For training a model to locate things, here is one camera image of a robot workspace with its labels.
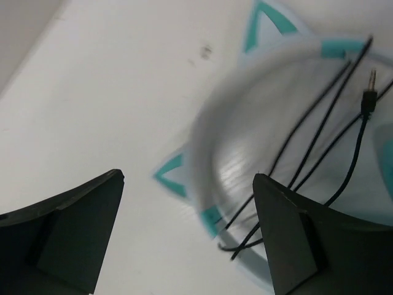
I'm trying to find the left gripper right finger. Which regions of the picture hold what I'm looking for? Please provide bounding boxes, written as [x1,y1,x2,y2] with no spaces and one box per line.
[252,174,392,294]

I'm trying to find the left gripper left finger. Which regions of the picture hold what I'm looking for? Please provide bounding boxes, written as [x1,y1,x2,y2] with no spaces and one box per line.
[1,169,124,294]

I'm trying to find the teal cat-ear headphones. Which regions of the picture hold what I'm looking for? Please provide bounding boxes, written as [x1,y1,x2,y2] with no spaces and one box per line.
[154,1,392,294]

